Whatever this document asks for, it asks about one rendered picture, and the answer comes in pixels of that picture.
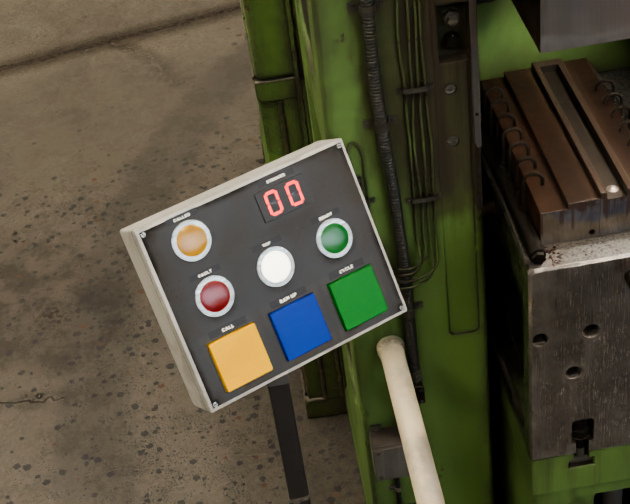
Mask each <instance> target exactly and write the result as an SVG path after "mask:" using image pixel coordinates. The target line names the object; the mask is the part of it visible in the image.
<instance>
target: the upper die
mask: <svg viewBox="0 0 630 504"><path fill-rule="evenodd" d="M511 1H512V3H513V5H514V6H515V8H516V10H517V12H518V14H519V16H520V17H521V19H522V21H523V23H524V25H525V26H526V28H527V30H528V32H529V34H530V36H531V37H532V39H533V41H534V43H535V45H536V47H537V48H538V50H539V52H540V53H546V52H552V51H558V50H564V49H571V48H577V47H583V46H589V45H595V44H601V43H607V42H613V41H619V40H625V39H630V0H511Z"/></svg>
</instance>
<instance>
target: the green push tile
mask: <svg viewBox="0 0 630 504"><path fill-rule="evenodd" d="M327 288H328V290H329V293H330V295H331V298H332V300H333V303H334V305H335V308H336V310H337V313H338V315H339V318H340V320H341V323H342V325H343V328H344V330H345V331H349V330H351V329H353V328H355V327H357V326H359V325H361V324H362V323H364V322H366V321H368V320H370V319H372V318H374V317H376V316H378V315H380V314H382V313H384V312H386V311H387V310H388V307H387V304H386V301H385V299H384V296H383V294H382V291H381V289H380V286H379V284H378V281H377V278H376V276H375V273H374V271H373V268H372V266H371V265H370V264H367V265H365V266H363V267H361V268H359V269H357V270H355V271H353V272H351V273H349V274H347V275H345V276H343V277H341V278H339V279H337V280H335V281H333V282H331V283H329V284H327Z"/></svg>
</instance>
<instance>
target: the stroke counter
mask: <svg viewBox="0 0 630 504"><path fill-rule="evenodd" d="M293 183H295V184H296V187H297V189H298V190H300V187H299V185H298V182H297V181H296V182H295V181H294V180H293V181H291V182H288V183H286V185H287V186H288V185H291V184H293ZM287 186H285V189H286V192H287V194H288V195H291V196H293V195H295V194H297V193H299V194H300V197H301V199H302V200H301V201H299V202H297V203H295V204H294V202H293V199H292V197H291V196H289V199H290V202H291V204H292V205H295V206H297V205H299V204H301V203H303V200H304V197H303V195H302V192H301V191H300V192H299V191H298V190H297V191H295V192H293V193H290V192H289V189H288V187H287ZM273 192H274V193H275V196H276V198H277V200H275V201H273V202H271V203H269V201H268V199H267V195H269V194H271V193H273ZM264 199H265V201H266V204H267V205H268V204H269V206H268V209H269V211H270V214H271V215H272V214H273V215H274V216H275V215H277V214H279V213H282V210H283V206H282V204H281V201H278V200H279V196H278V194H277V191H274V190H271V191H269V192H267V193H265V196H264ZM277 202H278V203H279V206H280V208H281V210H280V211H277V212H275V213H273V211H272V209H271V205H273V204H275V203H277Z"/></svg>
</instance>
